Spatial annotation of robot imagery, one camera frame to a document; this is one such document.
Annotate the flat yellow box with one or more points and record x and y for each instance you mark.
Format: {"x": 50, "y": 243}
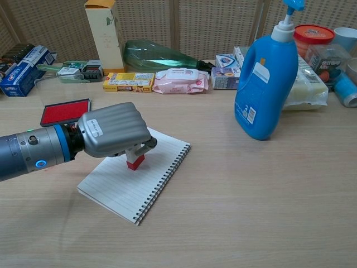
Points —
{"x": 128, "y": 83}

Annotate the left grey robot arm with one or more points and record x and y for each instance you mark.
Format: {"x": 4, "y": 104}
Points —
{"x": 30, "y": 152}

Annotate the small green white box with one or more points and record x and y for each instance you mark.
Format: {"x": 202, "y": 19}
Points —
{"x": 74, "y": 64}

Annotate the green plastic spray bottle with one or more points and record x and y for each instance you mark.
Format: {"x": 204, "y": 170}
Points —
{"x": 159, "y": 57}

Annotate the small red stamp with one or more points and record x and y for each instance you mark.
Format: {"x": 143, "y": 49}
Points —
{"x": 135, "y": 162}

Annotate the white blue soap box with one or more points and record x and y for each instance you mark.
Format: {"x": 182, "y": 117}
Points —
{"x": 227, "y": 61}

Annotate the blue cylinder tube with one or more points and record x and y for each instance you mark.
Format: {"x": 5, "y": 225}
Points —
{"x": 347, "y": 89}

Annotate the beige bowl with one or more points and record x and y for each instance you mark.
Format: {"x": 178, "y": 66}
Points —
{"x": 352, "y": 67}

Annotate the red ink pad clear lid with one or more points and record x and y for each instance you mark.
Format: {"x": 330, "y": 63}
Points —
{"x": 64, "y": 111}

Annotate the light blue mug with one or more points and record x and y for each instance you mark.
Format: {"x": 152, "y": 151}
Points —
{"x": 347, "y": 37}

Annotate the blue detergent pump bottle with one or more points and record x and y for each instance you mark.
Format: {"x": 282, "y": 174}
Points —
{"x": 265, "y": 92}

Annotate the clear plastic snack box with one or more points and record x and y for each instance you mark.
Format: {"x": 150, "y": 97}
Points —
{"x": 329, "y": 65}

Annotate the small purple box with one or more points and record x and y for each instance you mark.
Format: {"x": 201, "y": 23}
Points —
{"x": 223, "y": 78}

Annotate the black grey stapler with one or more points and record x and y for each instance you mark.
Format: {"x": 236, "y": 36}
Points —
{"x": 93, "y": 71}

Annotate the blue toothpaste box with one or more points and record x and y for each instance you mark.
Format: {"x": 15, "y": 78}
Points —
{"x": 23, "y": 74}

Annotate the white spiral notebook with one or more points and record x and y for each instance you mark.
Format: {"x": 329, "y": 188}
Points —
{"x": 131, "y": 190}

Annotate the pink wet wipes pack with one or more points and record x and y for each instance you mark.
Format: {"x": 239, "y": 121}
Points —
{"x": 180, "y": 81}

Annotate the woven wooden folding screen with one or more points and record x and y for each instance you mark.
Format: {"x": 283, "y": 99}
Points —
{"x": 209, "y": 25}

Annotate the tall cream yellow box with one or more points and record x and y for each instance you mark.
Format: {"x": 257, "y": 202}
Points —
{"x": 104, "y": 39}

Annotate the orange lid snack jar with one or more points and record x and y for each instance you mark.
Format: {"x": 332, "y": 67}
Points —
{"x": 313, "y": 35}

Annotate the long white plastic pack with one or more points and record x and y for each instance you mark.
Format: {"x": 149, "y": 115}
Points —
{"x": 306, "y": 89}

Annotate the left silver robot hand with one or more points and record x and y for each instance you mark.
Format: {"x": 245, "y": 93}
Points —
{"x": 117, "y": 128}

